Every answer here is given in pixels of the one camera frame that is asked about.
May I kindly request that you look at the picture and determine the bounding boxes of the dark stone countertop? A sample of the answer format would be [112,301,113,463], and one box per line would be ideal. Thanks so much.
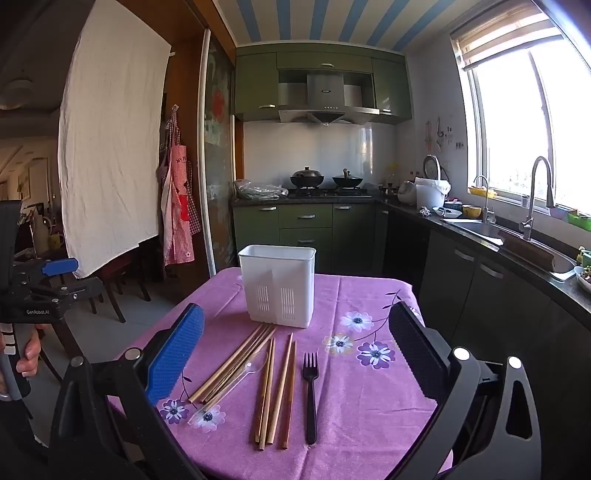
[232,185,591,319]

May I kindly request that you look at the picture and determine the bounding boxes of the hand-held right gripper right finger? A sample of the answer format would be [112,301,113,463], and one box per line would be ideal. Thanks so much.
[385,301,543,480]

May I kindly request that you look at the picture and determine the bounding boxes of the white plastic bucket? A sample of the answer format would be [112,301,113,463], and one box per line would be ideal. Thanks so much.
[414,176,451,210]

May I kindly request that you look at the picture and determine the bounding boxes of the kitchen window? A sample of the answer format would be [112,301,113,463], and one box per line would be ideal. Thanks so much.
[450,0,591,217]

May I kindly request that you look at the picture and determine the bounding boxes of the dark lower kitchen cabinets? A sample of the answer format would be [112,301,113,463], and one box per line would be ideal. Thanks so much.
[374,205,591,416]

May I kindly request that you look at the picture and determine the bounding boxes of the green upper kitchen cabinets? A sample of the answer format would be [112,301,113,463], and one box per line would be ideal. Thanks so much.
[235,44,413,124]

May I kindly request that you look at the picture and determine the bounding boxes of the white plastic utensil holder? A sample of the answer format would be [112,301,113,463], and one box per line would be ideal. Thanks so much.
[238,244,317,329]

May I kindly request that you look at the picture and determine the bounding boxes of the clear bag of vegetables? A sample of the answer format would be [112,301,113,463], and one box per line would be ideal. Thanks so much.
[235,179,289,200]

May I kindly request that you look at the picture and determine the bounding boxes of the dark wooden chair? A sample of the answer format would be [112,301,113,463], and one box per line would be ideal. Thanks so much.
[90,256,153,324]

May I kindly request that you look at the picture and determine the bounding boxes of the steel range hood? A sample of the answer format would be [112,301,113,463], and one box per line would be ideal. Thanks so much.
[277,69,380,126]

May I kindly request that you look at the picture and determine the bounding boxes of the pink apron with red pocket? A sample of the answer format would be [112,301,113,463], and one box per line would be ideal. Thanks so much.
[163,144,195,265]

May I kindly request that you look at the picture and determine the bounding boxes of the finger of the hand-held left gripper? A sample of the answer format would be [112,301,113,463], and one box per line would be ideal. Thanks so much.
[14,257,79,287]
[21,276,105,308]

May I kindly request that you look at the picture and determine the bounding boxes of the black plastic fork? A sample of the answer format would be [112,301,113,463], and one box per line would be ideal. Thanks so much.
[302,352,319,445]

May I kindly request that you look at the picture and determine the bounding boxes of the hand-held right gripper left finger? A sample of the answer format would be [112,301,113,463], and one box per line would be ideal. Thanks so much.
[48,302,206,480]

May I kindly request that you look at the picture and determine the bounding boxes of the black gas stove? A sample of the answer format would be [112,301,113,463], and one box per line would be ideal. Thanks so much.
[283,185,372,199]

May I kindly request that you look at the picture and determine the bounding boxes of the green lower kitchen cabinets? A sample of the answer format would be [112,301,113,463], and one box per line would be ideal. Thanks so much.
[232,203,377,274]

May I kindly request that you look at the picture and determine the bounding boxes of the stainless steel sink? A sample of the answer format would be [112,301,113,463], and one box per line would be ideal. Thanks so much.
[443,217,575,278]

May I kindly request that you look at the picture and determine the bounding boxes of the small steel faucet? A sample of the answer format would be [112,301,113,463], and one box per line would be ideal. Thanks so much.
[473,175,492,224]

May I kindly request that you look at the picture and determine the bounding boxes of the black wok with handle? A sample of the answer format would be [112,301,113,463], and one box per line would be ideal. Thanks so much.
[332,168,364,188]

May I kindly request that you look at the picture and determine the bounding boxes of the person's left hand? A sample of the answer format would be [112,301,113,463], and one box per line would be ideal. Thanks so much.
[15,324,48,378]

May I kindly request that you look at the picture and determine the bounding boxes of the set of wooden chopsticks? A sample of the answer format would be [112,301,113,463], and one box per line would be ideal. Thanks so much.
[188,323,297,450]

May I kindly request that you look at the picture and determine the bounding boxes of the wall hooks with small utensils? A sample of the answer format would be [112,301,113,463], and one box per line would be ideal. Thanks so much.
[422,117,465,151]

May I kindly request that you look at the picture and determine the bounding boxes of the green kitchen cabinets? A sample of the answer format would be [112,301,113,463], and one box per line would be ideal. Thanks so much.
[232,203,377,274]
[235,44,413,124]

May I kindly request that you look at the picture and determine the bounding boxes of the purple floral tablecloth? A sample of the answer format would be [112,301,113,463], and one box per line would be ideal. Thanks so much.
[108,268,455,480]

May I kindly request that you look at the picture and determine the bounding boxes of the tall curved steel faucet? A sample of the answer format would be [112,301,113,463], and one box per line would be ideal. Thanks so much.
[521,156,556,241]

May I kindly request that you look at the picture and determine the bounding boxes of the white hanging sheet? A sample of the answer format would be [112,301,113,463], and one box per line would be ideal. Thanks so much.
[58,0,171,280]

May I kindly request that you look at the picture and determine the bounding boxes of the red checked apron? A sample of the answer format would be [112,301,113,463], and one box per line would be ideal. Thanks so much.
[156,105,201,266]

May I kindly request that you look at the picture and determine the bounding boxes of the black wok with lid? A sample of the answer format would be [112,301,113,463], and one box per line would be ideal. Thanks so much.
[290,167,325,188]

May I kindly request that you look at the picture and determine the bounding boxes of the wooden cutting board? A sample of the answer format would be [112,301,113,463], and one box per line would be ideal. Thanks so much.
[498,230,555,271]

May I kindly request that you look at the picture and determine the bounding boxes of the clear plastic spoon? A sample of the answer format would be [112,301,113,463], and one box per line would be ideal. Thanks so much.
[187,351,269,425]

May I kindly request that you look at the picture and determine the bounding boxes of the sliding glass door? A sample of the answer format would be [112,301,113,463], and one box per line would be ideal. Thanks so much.
[198,28,238,278]

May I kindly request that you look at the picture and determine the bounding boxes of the window roller blind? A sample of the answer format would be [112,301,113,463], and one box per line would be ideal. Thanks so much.
[450,0,561,71]

